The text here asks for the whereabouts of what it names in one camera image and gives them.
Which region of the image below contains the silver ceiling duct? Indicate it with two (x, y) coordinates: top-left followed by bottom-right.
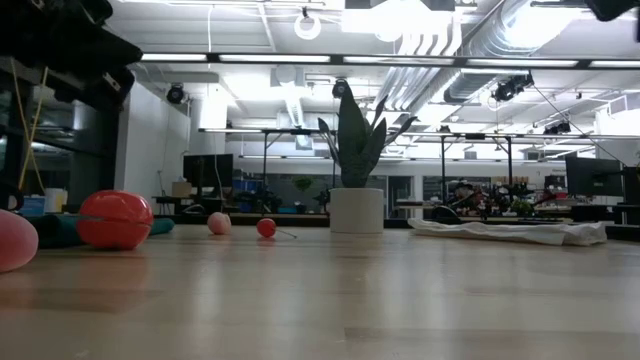
(442, 0), (571, 104)

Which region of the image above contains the pink toy peach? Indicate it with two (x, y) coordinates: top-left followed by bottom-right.
(0, 208), (40, 274)

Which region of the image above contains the blue storage box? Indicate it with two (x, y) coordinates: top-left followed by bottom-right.
(19, 195), (46, 218)

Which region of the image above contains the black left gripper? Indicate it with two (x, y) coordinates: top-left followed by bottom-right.
(52, 28), (144, 110)

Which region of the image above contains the white bucket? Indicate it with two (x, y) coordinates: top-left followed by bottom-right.
(43, 188), (69, 214)

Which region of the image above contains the black cable loop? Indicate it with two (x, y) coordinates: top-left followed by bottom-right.
(0, 179), (25, 211)

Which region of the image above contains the yellow cable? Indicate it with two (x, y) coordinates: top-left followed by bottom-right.
(10, 64), (50, 194)

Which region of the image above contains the white ring light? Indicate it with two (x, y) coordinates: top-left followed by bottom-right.
(293, 12), (323, 42)

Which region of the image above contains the white folded cloth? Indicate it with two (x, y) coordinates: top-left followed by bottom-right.
(407, 217), (609, 247)

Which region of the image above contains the white round plant pot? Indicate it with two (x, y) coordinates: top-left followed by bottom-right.
(328, 187), (385, 235)

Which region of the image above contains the overhead light bar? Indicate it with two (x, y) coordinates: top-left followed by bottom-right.
(141, 51), (640, 71)

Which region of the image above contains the red toy tomato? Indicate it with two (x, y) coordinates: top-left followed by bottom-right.
(76, 189), (155, 251)

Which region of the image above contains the small pale pink toy fruit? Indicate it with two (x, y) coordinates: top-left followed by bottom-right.
(207, 211), (233, 236)

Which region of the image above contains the black background rig frame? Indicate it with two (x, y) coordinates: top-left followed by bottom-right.
(399, 130), (516, 211)
(198, 127), (341, 216)

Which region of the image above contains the black computer monitor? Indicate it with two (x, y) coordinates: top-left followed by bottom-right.
(182, 153), (235, 189)
(565, 156), (624, 198)

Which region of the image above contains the small red toy cherry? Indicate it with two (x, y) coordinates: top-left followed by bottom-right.
(256, 217), (298, 241)

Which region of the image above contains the green snake plant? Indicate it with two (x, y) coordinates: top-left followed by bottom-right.
(318, 82), (419, 190)

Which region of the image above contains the small background potted plant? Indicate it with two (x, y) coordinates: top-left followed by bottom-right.
(512, 198), (536, 219)

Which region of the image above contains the dark green folded cloth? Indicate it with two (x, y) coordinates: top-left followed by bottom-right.
(23, 213), (176, 250)

